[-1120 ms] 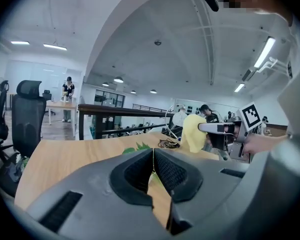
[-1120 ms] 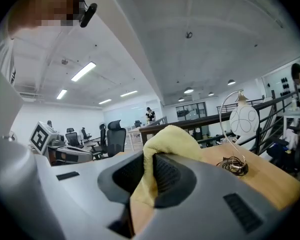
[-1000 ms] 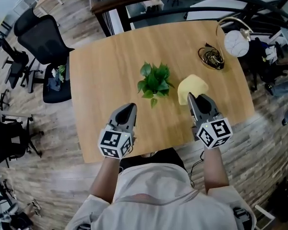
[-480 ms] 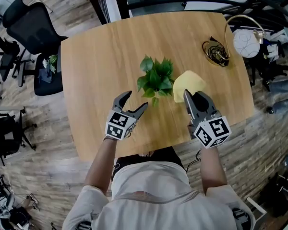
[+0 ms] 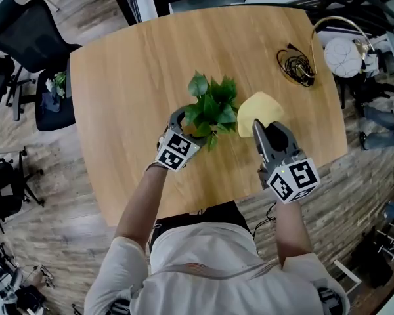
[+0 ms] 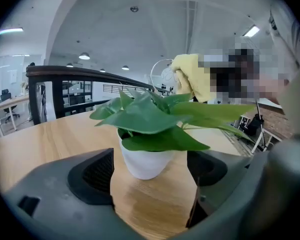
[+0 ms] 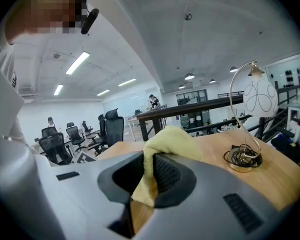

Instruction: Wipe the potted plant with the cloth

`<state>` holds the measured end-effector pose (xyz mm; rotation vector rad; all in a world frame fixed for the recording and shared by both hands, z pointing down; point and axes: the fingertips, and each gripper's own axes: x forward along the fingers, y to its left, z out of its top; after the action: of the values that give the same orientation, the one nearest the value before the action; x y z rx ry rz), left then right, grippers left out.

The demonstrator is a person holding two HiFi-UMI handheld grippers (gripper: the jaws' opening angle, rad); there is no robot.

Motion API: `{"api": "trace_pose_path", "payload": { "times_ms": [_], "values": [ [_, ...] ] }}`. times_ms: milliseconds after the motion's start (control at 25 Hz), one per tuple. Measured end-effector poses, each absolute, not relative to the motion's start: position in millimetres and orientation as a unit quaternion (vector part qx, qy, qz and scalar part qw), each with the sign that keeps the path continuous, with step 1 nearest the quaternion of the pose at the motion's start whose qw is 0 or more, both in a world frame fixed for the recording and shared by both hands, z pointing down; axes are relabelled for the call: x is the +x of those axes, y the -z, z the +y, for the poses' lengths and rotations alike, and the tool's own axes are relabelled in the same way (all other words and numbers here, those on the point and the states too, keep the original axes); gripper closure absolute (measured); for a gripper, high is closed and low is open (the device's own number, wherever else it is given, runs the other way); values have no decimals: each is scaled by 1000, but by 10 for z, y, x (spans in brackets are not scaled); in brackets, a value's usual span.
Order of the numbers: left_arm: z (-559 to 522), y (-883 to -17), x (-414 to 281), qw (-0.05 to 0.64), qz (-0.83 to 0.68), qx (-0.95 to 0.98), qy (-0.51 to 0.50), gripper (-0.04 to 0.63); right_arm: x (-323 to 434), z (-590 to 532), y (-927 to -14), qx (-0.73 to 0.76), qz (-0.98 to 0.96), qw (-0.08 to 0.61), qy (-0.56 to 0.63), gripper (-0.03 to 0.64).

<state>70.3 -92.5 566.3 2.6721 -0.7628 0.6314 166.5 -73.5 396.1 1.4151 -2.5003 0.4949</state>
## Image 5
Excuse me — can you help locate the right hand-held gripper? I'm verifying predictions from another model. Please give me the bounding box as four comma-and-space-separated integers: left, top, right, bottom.
252, 119, 321, 205

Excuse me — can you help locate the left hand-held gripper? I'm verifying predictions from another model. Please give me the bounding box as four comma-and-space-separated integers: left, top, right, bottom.
154, 107, 208, 172

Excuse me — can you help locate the yellow cloth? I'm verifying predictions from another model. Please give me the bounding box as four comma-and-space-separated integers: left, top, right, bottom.
236, 91, 285, 140

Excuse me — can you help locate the green potted plant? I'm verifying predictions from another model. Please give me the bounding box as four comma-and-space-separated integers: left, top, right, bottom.
183, 70, 239, 153

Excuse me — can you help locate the person's right forearm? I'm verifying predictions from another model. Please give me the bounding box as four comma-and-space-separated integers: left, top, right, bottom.
274, 198, 313, 269

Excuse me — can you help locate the person's left forearm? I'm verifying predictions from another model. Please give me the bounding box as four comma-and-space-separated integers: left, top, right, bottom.
114, 163, 169, 253

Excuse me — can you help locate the small potted plant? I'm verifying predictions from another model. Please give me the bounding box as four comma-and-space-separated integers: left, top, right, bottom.
45, 71, 68, 100

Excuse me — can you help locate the black seat under table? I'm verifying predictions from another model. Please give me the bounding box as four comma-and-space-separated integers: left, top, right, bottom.
153, 200, 252, 240

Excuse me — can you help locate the gold arc desk lamp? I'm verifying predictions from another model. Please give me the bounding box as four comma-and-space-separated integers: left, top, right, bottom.
284, 15, 377, 87

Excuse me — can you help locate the white round patterned stool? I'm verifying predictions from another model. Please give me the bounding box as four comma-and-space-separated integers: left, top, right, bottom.
324, 37, 363, 79

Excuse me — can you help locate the person's white shirt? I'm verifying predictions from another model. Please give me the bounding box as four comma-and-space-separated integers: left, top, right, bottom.
83, 223, 351, 315

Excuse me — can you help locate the black mesh office chair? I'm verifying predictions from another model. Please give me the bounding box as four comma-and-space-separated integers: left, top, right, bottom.
0, 0, 83, 132

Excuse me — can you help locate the black coiled cable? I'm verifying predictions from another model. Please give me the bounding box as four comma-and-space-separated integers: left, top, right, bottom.
276, 42, 317, 87

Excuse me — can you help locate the white metal frame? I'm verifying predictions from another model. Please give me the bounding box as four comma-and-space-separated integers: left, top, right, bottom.
333, 259, 362, 295

